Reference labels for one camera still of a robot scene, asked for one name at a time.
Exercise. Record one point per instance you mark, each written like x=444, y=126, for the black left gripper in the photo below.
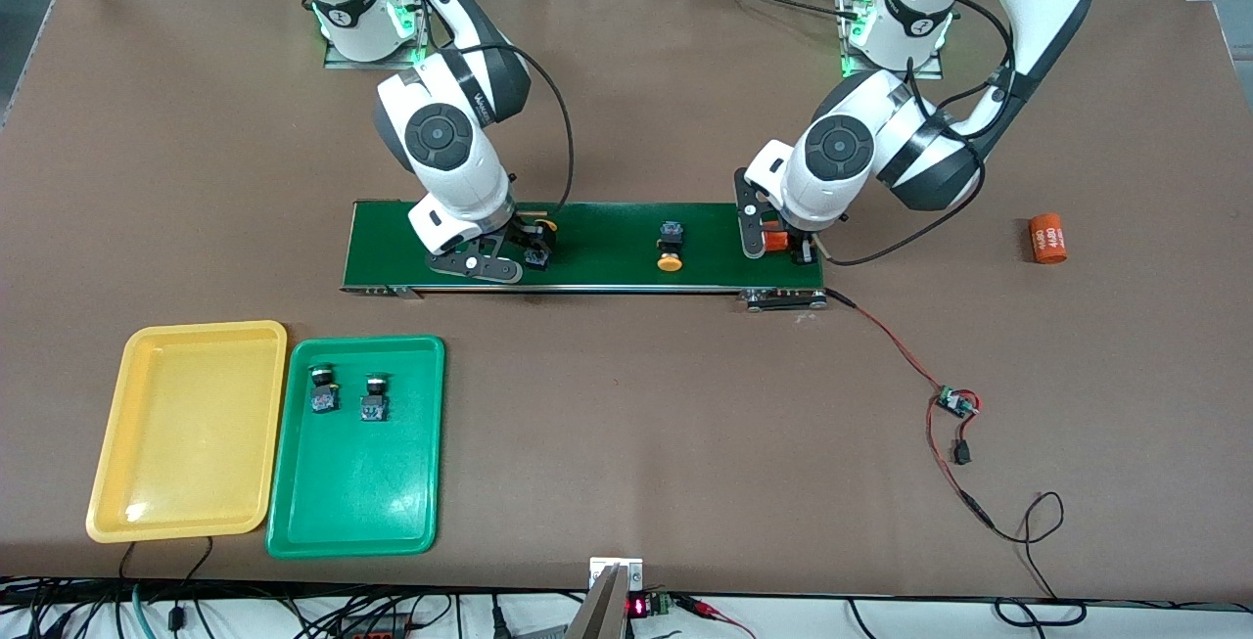
x=807, y=247

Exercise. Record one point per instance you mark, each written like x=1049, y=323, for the red digit display module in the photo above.
x=637, y=607

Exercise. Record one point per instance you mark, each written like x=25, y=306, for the yellow plastic tray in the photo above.
x=166, y=482

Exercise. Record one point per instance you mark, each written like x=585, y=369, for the green conveyor belt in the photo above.
x=607, y=248

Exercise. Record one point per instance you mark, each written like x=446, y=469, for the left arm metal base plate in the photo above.
x=848, y=42

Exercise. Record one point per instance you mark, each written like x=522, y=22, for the green push button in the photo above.
x=324, y=392
x=374, y=402

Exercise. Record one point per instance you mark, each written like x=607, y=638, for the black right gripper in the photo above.
x=530, y=233

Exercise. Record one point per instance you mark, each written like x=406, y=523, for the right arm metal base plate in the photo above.
x=372, y=64

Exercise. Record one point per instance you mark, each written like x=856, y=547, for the grey metal mount bracket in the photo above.
x=602, y=610

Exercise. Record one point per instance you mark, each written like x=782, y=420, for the orange cylinder white print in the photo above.
x=1047, y=240
x=776, y=242

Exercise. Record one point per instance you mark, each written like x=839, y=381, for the green plastic tray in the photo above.
x=362, y=492

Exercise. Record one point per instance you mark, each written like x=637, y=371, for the orange power strip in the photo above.
x=377, y=629

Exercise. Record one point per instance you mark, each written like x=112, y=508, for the red clip lead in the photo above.
x=710, y=612

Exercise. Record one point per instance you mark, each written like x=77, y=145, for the green terminal block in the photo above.
x=661, y=605

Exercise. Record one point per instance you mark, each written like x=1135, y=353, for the yellow mushroom push button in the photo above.
x=536, y=259
x=671, y=252

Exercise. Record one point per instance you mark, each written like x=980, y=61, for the small green circuit board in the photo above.
x=951, y=402

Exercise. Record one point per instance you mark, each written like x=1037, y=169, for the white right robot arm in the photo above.
x=460, y=179

